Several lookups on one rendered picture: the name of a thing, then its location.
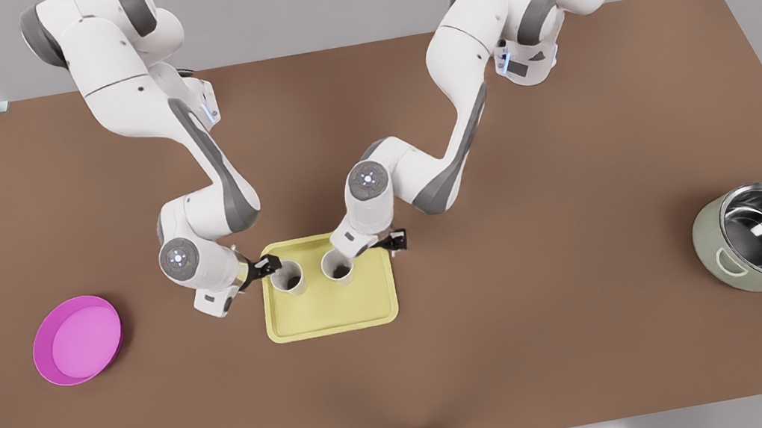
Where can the white IKEA cup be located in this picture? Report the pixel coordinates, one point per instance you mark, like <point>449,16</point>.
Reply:
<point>337,265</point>
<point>288,276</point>

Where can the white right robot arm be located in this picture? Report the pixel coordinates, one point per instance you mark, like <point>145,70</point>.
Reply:
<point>126,78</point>

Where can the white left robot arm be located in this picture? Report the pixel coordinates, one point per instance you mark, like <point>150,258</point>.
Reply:
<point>476,41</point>

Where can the yellow rectangular tray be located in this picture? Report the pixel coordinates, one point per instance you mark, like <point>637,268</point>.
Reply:
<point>331,304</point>

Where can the pink round plate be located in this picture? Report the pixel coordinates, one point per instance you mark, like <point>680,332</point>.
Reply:
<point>77,340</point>

